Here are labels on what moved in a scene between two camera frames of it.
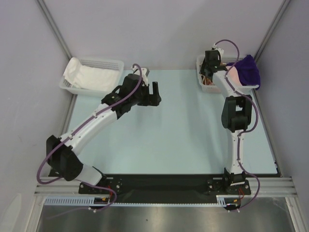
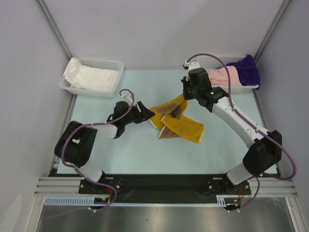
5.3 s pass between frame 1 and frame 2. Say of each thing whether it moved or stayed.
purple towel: stayed
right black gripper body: moved
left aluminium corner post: stayed
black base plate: stayed
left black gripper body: moved
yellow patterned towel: moved
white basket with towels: stayed
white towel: stayed
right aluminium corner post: stayed
